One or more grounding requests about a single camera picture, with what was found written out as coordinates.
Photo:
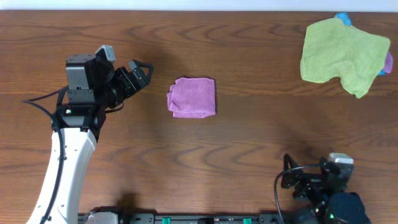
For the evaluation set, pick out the blue cloth under pile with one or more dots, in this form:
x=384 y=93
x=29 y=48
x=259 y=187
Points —
x=344 y=17

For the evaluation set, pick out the purple microfiber cloth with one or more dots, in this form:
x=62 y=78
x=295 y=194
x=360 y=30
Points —
x=192 y=98

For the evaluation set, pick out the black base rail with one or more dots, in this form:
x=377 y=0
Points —
x=124 y=216

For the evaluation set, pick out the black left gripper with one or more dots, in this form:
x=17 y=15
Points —
x=130 y=78

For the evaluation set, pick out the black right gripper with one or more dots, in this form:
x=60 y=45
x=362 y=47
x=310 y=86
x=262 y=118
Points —
x=310 y=182

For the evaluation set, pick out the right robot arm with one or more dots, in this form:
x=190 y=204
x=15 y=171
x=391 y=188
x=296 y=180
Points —
x=341 y=208

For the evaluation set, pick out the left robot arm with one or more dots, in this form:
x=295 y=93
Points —
x=95 y=88

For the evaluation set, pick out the green microfiber cloth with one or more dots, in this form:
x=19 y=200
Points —
x=332 y=49

